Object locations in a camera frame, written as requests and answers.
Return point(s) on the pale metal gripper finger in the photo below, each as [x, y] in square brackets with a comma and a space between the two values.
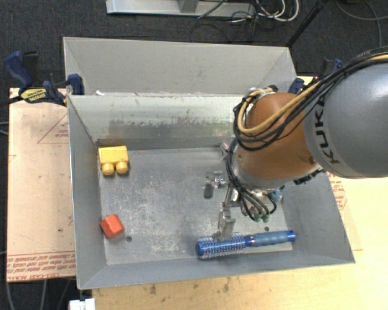
[230, 228]
[222, 223]

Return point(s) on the blue round hairbrush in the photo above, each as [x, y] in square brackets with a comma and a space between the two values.
[226, 245]

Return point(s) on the grey metal bin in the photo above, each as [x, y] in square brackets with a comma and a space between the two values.
[168, 199]

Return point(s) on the red block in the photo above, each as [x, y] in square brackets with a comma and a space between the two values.
[111, 226]

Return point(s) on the yellow toy building block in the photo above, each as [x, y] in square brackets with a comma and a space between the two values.
[113, 157]

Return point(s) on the brown cardboard board red print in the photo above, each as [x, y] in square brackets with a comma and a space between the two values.
[38, 179]

